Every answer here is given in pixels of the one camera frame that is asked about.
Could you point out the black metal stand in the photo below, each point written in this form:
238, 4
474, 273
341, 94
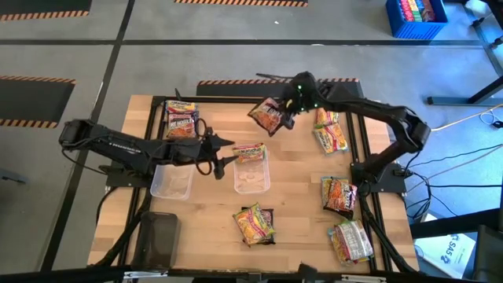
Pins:
452, 100
477, 22

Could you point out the white printed cardboard box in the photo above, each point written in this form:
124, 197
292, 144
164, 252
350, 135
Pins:
448, 255

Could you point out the black metal beam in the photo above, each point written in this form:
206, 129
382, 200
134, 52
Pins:
452, 226

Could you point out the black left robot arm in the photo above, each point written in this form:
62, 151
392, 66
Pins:
118, 147

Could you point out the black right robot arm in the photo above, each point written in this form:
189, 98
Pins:
373, 108

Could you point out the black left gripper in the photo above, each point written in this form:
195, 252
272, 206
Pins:
188, 151

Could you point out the blue plastic crate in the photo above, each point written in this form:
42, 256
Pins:
416, 31

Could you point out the black hazard-striped floor mat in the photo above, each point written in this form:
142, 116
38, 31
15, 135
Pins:
39, 4
35, 102
236, 91
236, 2

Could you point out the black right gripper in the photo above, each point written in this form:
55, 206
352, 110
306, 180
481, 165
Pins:
304, 92

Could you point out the black metal crossbar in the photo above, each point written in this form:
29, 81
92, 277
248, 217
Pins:
78, 275

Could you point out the maroon box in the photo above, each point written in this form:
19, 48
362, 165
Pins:
428, 9

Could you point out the black metal table frame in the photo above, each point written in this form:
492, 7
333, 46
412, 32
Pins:
236, 100

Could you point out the yellow green box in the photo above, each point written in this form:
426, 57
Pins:
415, 9

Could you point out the clear plastic container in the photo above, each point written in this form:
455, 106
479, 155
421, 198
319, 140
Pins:
251, 178

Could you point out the dark red packets stack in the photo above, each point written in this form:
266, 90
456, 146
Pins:
172, 182

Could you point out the lime chili shrimp ramen pack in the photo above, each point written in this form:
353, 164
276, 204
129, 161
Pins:
353, 239
249, 152
251, 224
326, 117

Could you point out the dark smoky plastic container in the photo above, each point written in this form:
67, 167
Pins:
157, 239

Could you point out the silver metal bracket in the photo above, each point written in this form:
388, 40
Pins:
363, 278
145, 274

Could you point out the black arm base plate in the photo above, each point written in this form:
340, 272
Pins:
393, 184
118, 178

